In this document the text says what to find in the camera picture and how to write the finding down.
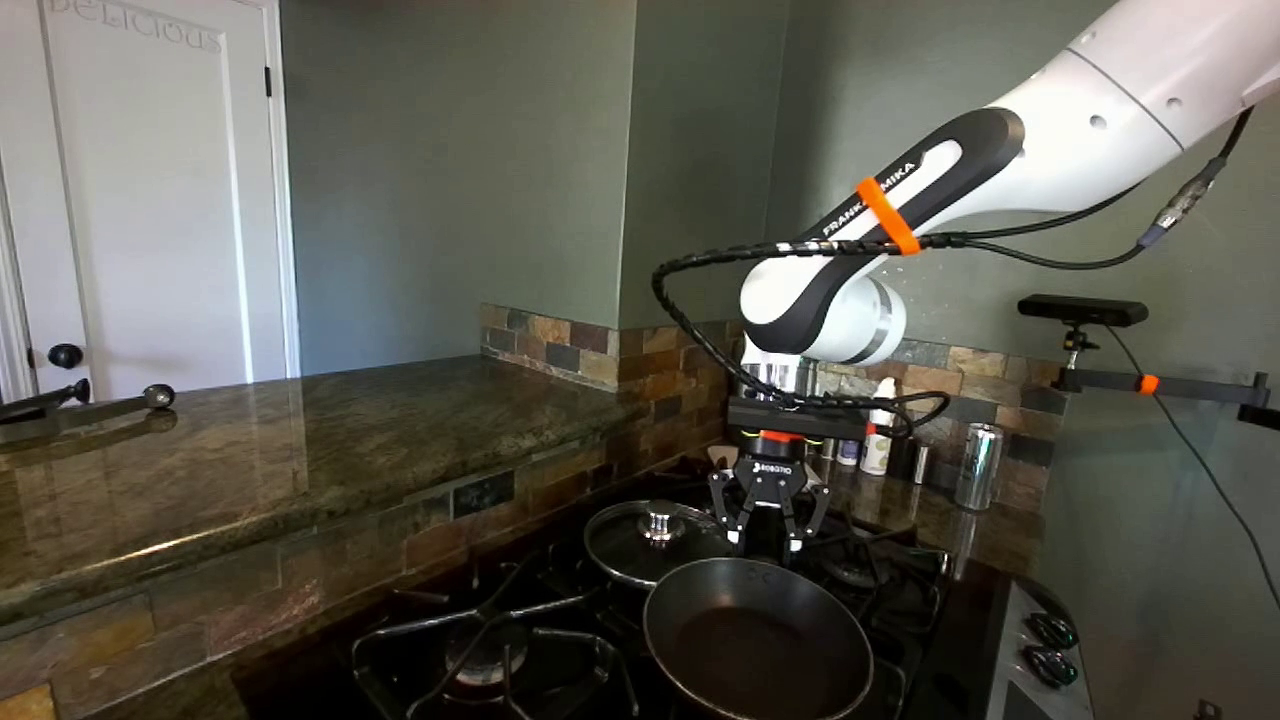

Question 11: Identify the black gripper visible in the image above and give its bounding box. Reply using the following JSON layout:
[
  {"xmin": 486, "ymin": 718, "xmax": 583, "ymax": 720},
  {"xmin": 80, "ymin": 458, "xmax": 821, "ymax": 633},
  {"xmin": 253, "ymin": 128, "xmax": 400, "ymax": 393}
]
[{"xmin": 706, "ymin": 428, "xmax": 832, "ymax": 562}]

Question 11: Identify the black frying pan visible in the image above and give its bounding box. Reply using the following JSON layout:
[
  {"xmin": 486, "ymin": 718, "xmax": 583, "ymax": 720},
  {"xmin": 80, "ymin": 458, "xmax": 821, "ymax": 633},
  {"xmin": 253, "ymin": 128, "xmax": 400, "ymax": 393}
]
[{"xmin": 640, "ymin": 524, "xmax": 879, "ymax": 720}]

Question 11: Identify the glass lid with metal knob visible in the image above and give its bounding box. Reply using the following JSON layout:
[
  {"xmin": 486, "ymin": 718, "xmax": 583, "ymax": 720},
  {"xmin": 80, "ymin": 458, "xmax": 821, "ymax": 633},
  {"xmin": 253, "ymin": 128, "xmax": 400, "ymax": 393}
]
[{"xmin": 582, "ymin": 495, "xmax": 732, "ymax": 592}]

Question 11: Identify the black gas stove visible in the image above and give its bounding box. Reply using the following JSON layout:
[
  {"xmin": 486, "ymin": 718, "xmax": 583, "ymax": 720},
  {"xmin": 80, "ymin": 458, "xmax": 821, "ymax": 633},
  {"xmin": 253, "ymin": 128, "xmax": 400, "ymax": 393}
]
[{"xmin": 232, "ymin": 453, "xmax": 1097, "ymax": 720}]

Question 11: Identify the black stove knob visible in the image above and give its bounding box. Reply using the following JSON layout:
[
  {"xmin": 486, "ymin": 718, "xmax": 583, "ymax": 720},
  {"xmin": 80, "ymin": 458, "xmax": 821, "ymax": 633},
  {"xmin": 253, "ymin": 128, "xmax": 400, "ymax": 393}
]
[
  {"xmin": 1032, "ymin": 609, "xmax": 1081, "ymax": 653},
  {"xmin": 1023, "ymin": 644, "xmax": 1081, "ymax": 694}
]

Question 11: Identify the dark bottle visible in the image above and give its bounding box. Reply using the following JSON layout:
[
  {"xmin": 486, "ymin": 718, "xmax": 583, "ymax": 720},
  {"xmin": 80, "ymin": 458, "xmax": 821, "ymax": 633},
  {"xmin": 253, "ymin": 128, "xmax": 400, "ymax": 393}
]
[{"xmin": 887, "ymin": 437, "xmax": 933, "ymax": 488}]

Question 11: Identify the silver can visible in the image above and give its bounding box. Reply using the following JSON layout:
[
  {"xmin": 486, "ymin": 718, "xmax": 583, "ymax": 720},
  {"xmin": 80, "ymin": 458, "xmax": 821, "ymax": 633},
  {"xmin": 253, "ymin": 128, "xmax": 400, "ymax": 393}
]
[{"xmin": 953, "ymin": 421, "xmax": 1007, "ymax": 515}]

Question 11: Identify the granite bar counter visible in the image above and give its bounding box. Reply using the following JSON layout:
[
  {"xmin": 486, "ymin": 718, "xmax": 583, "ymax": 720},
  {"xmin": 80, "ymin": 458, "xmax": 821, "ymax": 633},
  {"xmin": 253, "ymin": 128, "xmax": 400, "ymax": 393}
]
[{"xmin": 0, "ymin": 354, "xmax": 658, "ymax": 633}]

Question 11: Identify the white door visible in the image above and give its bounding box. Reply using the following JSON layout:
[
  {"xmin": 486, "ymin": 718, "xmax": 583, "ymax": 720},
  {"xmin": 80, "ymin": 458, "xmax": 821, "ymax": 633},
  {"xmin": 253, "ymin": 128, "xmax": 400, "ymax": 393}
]
[{"xmin": 0, "ymin": 0, "xmax": 304, "ymax": 403}]

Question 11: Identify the metal desk lamp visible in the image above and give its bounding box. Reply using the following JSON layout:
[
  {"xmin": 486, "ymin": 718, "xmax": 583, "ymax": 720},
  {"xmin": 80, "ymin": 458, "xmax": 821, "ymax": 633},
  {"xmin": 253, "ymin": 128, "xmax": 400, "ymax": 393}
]
[{"xmin": 0, "ymin": 378, "xmax": 182, "ymax": 428}]

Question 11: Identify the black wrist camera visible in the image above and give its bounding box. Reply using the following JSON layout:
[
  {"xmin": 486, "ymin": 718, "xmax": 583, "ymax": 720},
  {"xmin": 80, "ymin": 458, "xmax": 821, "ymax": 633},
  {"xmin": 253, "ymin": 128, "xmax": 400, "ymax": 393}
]
[{"xmin": 724, "ymin": 393, "xmax": 859, "ymax": 437}]

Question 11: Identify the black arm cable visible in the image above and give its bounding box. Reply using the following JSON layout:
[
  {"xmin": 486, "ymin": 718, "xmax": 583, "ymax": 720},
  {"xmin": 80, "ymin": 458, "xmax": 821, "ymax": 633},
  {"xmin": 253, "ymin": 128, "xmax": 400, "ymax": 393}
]
[{"xmin": 649, "ymin": 106, "xmax": 1255, "ymax": 444}]

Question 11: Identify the dark wall outlet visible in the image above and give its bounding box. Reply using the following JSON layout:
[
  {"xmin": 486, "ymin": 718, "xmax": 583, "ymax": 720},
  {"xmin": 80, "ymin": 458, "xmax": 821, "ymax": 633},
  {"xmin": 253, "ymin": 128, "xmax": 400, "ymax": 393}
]
[{"xmin": 448, "ymin": 469, "xmax": 519, "ymax": 520}]

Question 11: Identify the orange strap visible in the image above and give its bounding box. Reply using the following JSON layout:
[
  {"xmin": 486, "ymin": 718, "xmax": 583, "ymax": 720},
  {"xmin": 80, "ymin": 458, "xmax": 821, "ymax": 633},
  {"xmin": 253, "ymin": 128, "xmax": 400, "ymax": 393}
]
[{"xmin": 852, "ymin": 171, "xmax": 927, "ymax": 259}]

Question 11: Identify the black stereo camera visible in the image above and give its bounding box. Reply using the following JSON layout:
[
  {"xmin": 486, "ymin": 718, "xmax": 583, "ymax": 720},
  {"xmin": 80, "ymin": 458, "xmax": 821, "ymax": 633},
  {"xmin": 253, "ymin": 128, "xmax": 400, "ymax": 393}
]
[{"xmin": 1015, "ymin": 294, "xmax": 1153, "ymax": 333}]

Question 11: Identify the thin black camera cable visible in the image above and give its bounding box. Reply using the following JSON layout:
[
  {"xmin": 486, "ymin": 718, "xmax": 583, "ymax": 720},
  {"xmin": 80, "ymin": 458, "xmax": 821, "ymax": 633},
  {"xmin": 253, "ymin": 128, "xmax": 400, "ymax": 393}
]
[{"xmin": 1104, "ymin": 323, "xmax": 1280, "ymax": 614}]

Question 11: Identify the black camera mount rod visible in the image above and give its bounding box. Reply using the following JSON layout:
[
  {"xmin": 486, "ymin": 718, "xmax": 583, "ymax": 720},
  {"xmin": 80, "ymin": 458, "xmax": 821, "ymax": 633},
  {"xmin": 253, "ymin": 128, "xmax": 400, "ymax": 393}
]
[{"xmin": 1053, "ymin": 323, "xmax": 1280, "ymax": 432}]

